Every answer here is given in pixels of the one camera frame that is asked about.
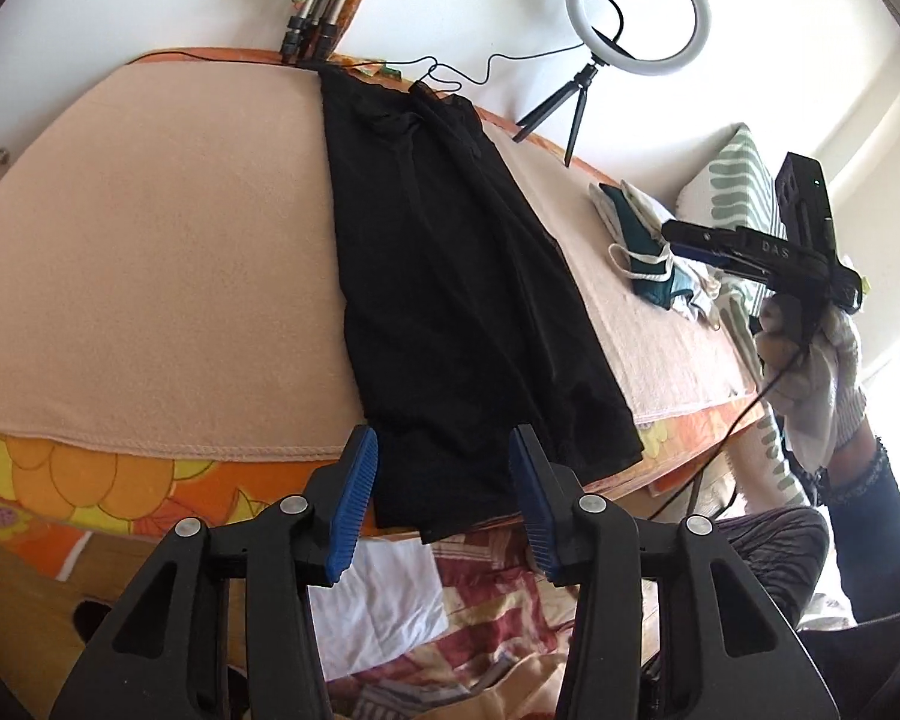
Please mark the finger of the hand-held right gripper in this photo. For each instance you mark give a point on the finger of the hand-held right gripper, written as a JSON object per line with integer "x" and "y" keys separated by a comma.
{"x": 694, "y": 238}

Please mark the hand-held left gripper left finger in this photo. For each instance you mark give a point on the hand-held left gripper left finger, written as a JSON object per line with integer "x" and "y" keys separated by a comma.
{"x": 354, "y": 496}

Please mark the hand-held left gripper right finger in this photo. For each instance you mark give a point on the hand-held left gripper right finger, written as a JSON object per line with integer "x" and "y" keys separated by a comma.
{"x": 534, "y": 504}

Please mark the black shorts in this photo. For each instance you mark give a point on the black shorts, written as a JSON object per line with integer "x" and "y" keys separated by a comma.
{"x": 450, "y": 277}

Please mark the person's right forearm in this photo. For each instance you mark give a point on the person's right forearm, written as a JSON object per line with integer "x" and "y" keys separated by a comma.
{"x": 877, "y": 532}

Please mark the person's right hand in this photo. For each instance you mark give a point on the person's right hand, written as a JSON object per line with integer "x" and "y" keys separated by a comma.
{"x": 821, "y": 375}

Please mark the teal and white small garment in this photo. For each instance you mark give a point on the teal and white small garment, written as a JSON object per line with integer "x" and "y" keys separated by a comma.
{"x": 626, "y": 206}
{"x": 656, "y": 277}

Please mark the green patterned white pillow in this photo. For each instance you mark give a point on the green patterned white pillow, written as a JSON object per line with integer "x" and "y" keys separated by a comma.
{"x": 735, "y": 180}

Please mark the patchwork quilt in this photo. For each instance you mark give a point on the patchwork quilt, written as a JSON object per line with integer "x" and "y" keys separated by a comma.
{"x": 450, "y": 630}

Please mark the black mini tripod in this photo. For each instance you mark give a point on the black mini tripod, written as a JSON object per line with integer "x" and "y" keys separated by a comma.
{"x": 570, "y": 105}

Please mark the person's grey striped pants leg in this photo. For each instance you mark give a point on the person's grey striped pants leg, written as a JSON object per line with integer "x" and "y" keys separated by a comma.
{"x": 776, "y": 555}

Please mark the orange floral bed sheet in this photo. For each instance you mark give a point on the orange floral bed sheet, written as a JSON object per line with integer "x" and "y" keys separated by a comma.
{"x": 105, "y": 480}

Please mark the peach blanket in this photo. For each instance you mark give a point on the peach blanket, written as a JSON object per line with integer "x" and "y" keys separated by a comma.
{"x": 150, "y": 270}

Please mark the tripod legs with black feet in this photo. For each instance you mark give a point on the tripod legs with black feet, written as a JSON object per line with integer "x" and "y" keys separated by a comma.
{"x": 319, "y": 7}

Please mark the wooden bed frame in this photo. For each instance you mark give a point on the wooden bed frame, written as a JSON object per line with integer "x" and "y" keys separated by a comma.
{"x": 22, "y": 600}

